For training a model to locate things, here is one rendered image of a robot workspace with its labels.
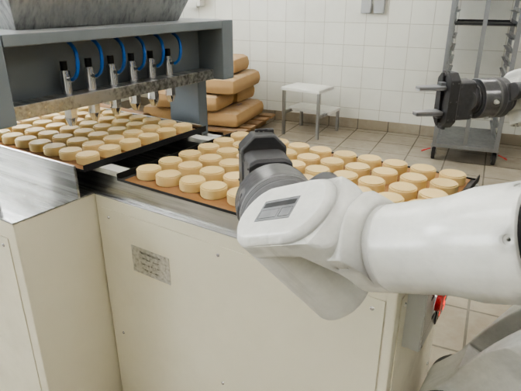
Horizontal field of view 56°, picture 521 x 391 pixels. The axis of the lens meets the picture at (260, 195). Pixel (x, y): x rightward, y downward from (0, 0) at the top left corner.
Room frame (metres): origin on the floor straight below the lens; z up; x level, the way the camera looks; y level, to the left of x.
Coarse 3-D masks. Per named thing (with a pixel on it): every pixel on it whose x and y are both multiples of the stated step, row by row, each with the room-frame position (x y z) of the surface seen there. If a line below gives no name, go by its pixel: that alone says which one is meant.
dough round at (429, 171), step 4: (416, 164) 0.94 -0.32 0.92; (420, 164) 0.94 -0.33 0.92; (424, 164) 0.94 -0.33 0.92; (428, 164) 0.94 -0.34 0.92; (412, 168) 0.92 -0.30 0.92; (416, 168) 0.92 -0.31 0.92; (420, 168) 0.92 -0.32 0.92; (424, 168) 0.92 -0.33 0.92; (428, 168) 0.92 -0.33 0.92; (432, 168) 0.92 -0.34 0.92; (416, 172) 0.91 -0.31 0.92; (420, 172) 0.90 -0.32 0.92; (424, 172) 0.90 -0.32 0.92; (428, 172) 0.90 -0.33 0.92; (432, 172) 0.90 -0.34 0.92; (428, 176) 0.90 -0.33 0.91; (432, 176) 0.90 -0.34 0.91; (428, 180) 0.90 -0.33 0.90
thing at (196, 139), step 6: (186, 138) 1.24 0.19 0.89; (192, 138) 1.23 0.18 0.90; (198, 138) 1.22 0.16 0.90; (204, 138) 1.22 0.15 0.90; (210, 138) 1.22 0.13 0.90; (168, 144) 1.28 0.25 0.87; (174, 144) 1.26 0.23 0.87; (180, 144) 1.25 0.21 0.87; (186, 144) 1.24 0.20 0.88; (192, 144) 1.23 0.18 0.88; (156, 150) 1.30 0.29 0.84; (162, 150) 1.29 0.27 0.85; (168, 150) 1.28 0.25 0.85; (174, 150) 1.26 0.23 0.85; (180, 150) 1.25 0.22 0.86; (474, 186) 0.86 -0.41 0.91
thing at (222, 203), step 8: (344, 168) 0.97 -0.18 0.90; (408, 168) 0.97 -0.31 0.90; (144, 184) 0.88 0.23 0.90; (152, 184) 0.88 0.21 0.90; (464, 184) 0.88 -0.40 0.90; (168, 192) 0.84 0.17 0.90; (176, 192) 0.84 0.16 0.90; (184, 192) 0.84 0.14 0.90; (200, 200) 0.80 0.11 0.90; (208, 200) 0.80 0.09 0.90; (216, 200) 0.80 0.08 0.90; (224, 200) 0.80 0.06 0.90; (224, 208) 0.77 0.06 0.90; (232, 208) 0.77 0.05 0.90
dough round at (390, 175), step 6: (378, 168) 0.92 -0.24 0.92; (384, 168) 0.92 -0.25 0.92; (390, 168) 0.92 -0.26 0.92; (372, 174) 0.90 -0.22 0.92; (378, 174) 0.89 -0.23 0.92; (384, 174) 0.88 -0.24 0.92; (390, 174) 0.88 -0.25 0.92; (396, 174) 0.89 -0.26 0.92; (390, 180) 0.88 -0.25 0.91; (396, 180) 0.89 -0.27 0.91
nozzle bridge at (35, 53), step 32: (0, 32) 0.94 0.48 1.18; (32, 32) 0.94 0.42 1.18; (64, 32) 0.98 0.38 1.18; (96, 32) 1.04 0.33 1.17; (128, 32) 1.11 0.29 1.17; (160, 32) 1.20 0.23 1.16; (192, 32) 1.42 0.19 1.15; (224, 32) 1.40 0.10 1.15; (0, 64) 0.87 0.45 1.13; (32, 64) 1.01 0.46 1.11; (96, 64) 1.14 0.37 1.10; (192, 64) 1.41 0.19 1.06; (224, 64) 1.40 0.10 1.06; (0, 96) 0.86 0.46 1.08; (32, 96) 1.00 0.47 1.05; (64, 96) 1.01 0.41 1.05; (96, 96) 1.07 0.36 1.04; (128, 96) 1.14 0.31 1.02; (192, 96) 1.47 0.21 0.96; (0, 128) 0.85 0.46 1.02
